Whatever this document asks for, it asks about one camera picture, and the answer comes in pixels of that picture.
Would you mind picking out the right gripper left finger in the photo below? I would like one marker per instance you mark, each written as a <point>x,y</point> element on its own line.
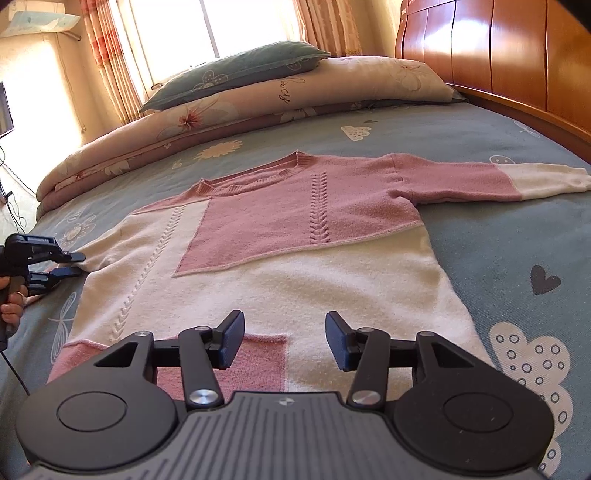
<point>202,350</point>

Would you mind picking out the blue floral bed sheet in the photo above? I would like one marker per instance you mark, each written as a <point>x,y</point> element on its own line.
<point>522,269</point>

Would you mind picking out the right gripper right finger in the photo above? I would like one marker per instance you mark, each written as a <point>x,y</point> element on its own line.
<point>366,352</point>

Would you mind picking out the white air conditioner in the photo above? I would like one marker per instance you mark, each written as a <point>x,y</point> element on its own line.
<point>22,17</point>

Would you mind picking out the folded pink floral quilt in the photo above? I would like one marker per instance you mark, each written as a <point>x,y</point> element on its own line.
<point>345,83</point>

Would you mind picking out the person's left hand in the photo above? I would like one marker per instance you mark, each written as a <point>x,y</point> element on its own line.
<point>12,309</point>

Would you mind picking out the orange wooden headboard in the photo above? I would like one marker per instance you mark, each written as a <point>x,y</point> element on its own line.
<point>528,60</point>

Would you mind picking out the blue-grey pillow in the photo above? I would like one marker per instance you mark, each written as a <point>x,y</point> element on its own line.
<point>272,61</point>

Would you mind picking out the striped orange curtain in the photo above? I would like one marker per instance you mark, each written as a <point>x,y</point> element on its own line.
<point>109,58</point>

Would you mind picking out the pink and white knit sweater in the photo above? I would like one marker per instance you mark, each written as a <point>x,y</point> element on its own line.
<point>285,243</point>

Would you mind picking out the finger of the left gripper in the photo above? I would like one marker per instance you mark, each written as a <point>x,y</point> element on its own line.
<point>41,283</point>
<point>54,254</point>

